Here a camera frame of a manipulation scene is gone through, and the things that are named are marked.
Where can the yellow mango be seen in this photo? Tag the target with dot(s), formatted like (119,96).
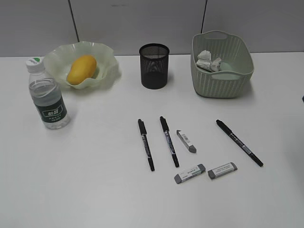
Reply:
(82,68)

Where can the white waste paper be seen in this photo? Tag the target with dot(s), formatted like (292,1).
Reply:
(205,62)

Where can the white grey eraser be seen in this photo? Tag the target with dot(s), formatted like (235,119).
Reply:
(189,173)
(222,170)
(185,140)

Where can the black mesh pen holder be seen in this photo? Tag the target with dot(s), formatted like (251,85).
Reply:
(154,63)

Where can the black marker pen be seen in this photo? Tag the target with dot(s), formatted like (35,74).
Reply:
(143,133)
(169,141)
(229,132)

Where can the clear water bottle green label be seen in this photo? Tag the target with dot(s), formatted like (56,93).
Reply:
(46,95)

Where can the pale green woven plastic basket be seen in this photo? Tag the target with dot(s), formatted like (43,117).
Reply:
(235,65)

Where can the white grey eraser lower left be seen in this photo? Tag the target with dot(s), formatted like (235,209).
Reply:
(189,173)

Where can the white grey eraser upper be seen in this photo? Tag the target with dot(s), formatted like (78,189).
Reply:
(185,140)

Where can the pale green wavy glass plate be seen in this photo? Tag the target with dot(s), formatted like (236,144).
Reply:
(59,61)

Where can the white grey eraser lower right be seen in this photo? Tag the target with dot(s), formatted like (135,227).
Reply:
(222,170)

